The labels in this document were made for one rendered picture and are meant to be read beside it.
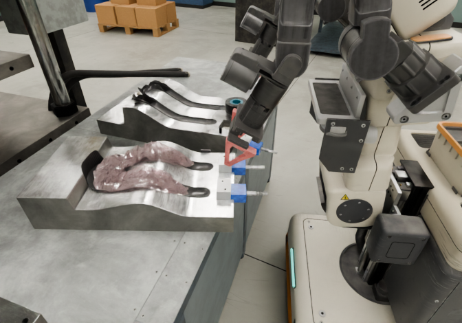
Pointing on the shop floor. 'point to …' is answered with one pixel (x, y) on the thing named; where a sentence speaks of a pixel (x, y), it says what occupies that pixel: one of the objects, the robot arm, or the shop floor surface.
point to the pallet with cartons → (137, 9)
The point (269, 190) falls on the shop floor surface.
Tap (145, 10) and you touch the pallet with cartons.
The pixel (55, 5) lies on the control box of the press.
